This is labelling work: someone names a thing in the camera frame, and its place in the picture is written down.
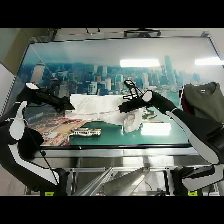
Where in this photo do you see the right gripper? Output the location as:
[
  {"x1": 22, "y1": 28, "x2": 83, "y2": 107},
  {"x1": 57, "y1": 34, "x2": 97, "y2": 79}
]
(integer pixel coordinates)
[{"x1": 118, "y1": 97, "x2": 148, "y2": 114}]

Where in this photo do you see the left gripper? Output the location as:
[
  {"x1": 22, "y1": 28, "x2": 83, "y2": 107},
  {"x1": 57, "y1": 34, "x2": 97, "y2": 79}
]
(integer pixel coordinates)
[{"x1": 49, "y1": 95, "x2": 76, "y2": 113}]

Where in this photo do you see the white garment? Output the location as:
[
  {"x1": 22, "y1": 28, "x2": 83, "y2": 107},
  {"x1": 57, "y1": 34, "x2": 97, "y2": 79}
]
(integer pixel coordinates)
[{"x1": 64, "y1": 93, "x2": 145, "y2": 135}]

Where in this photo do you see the red garment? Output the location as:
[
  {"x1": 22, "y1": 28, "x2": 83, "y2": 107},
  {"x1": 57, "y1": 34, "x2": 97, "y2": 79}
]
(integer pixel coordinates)
[{"x1": 179, "y1": 88, "x2": 195, "y2": 116}]

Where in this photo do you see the grey T-shirt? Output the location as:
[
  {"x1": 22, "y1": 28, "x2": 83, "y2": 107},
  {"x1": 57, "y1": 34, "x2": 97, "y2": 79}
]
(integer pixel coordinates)
[{"x1": 181, "y1": 81, "x2": 224, "y2": 125}]

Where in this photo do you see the black cable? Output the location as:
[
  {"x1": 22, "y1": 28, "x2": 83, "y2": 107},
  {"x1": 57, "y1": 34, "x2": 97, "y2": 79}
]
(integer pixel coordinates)
[{"x1": 25, "y1": 126, "x2": 58, "y2": 181}]

